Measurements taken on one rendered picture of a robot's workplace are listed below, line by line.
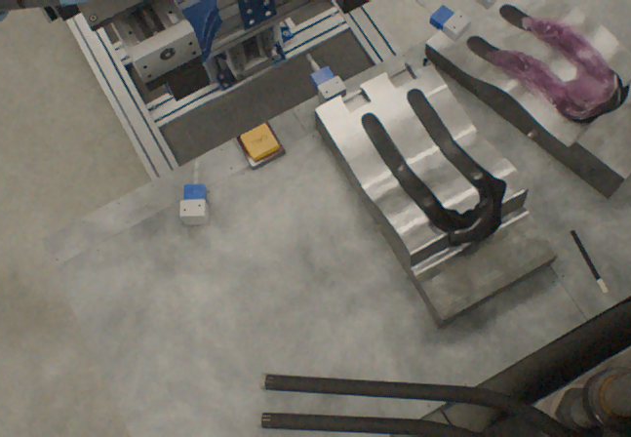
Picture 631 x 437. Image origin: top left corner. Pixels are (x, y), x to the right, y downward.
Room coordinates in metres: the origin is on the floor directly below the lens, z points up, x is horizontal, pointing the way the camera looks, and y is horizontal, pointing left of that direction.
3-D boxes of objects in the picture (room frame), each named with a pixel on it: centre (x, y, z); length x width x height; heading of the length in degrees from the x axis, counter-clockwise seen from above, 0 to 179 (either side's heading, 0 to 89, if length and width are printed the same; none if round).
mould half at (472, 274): (0.56, -0.25, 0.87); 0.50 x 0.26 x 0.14; 20
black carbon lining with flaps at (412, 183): (0.58, -0.25, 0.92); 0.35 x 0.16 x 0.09; 20
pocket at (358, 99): (0.76, -0.13, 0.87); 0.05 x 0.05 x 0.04; 20
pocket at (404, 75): (0.80, -0.23, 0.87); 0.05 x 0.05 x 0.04; 20
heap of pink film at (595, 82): (0.76, -0.55, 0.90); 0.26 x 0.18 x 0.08; 37
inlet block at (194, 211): (0.65, 0.23, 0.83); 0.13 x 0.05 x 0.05; 172
